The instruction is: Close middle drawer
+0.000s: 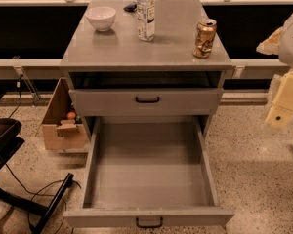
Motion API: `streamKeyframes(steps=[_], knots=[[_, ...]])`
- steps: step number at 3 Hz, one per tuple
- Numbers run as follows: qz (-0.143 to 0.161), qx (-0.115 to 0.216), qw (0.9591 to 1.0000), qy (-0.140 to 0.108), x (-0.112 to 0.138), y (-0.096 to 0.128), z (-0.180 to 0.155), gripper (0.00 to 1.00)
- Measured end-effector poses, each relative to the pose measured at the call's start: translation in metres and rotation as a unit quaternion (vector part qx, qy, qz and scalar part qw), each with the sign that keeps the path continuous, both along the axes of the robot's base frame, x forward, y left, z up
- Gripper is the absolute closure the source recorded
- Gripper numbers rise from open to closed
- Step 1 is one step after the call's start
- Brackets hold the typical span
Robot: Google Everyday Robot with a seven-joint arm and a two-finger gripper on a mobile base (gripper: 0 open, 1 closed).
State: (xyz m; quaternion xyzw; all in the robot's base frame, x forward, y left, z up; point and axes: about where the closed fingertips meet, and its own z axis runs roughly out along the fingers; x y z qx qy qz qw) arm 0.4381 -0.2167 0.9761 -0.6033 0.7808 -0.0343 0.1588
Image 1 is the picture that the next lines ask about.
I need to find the grey drawer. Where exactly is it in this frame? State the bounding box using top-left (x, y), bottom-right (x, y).
top-left (64, 116), bottom-right (234, 229)
top-left (69, 89), bottom-right (223, 116)

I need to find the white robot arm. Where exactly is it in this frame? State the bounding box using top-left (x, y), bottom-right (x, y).
top-left (256, 13), bottom-right (293, 129)

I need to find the grey top drawer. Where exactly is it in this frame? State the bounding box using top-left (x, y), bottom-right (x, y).
top-left (69, 89), bottom-right (223, 116)

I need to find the grey drawer cabinet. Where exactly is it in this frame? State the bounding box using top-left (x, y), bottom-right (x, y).
top-left (61, 0), bottom-right (231, 133)

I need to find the orange fruit in box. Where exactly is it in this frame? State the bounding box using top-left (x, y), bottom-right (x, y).
top-left (66, 111), bottom-right (76, 120)

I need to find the cardboard box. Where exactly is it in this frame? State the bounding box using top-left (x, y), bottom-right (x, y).
top-left (41, 78), bottom-right (88, 150)

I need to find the gold soda can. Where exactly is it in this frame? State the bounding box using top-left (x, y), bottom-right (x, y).
top-left (193, 19), bottom-right (217, 58)

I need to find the white ceramic bowl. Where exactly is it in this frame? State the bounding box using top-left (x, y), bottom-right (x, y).
top-left (85, 6), bottom-right (116, 31)

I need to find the small black object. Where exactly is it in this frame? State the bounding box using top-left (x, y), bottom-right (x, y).
top-left (124, 2), bottom-right (137, 13)

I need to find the clear plastic water bottle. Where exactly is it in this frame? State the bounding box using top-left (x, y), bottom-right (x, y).
top-left (137, 0), bottom-right (155, 41)

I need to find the black metal stand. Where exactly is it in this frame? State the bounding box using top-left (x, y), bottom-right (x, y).
top-left (0, 91), bottom-right (75, 234)

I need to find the metal railing bracket left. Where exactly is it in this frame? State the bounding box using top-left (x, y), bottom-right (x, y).
top-left (13, 56), bottom-right (41, 106)

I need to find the black cable on floor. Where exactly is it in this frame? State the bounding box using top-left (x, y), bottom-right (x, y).
top-left (0, 75), bottom-right (83, 234)

